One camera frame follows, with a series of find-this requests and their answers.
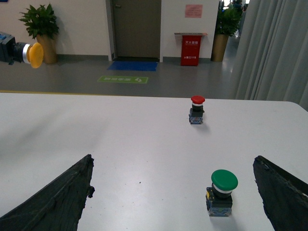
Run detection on green push button switch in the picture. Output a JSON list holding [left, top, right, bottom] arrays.
[[205, 169, 238, 217]]

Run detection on right potted plant gold pot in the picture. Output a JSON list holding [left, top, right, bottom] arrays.
[[211, 8, 242, 62]]

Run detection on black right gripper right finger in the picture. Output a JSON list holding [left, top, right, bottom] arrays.
[[253, 155, 308, 231]]

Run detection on blue floor mat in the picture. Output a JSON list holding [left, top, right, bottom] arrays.
[[108, 61, 158, 71]]

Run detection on grey curtain right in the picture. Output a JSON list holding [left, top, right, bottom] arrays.
[[231, 0, 308, 109]]

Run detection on grey door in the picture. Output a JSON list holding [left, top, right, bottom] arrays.
[[112, 0, 162, 59]]

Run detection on green floor sign sticker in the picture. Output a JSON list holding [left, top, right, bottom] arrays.
[[97, 76, 149, 84]]

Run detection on left potted plant gold pot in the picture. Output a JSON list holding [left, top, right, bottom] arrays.
[[20, 3, 59, 64]]

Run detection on pink wall notice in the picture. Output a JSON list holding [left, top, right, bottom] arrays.
[[185, 4, 203, 18]]

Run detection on red push button switch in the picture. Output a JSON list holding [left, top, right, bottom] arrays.
[[189, 95, 205, 124]]

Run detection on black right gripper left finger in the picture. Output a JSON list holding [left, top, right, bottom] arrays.
[[0, 154, 95, 231]]

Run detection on yellow push button switch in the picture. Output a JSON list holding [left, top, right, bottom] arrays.
[[0, 32, 44, 68]]

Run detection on potted plant gold pot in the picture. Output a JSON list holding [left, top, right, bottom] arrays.
[[211, 8, 242, 62], [20, 3, 59, 64]]

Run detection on red fire extinguisher box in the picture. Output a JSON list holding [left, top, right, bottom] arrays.
[[174, 32, 207, 66]]

